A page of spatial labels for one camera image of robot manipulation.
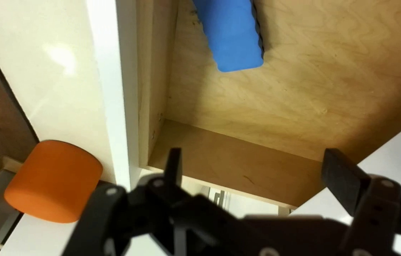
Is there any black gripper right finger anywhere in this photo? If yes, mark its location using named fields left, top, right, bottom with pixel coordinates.
left=322, top=148, right=401, bottom=256

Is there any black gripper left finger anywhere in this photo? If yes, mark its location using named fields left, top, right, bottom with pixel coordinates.
left=63, top=146, right=245, bottom=256

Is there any blue sponge black scrub pad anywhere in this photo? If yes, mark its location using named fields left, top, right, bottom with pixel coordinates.
left=191, top=0, right=265, bottom=74

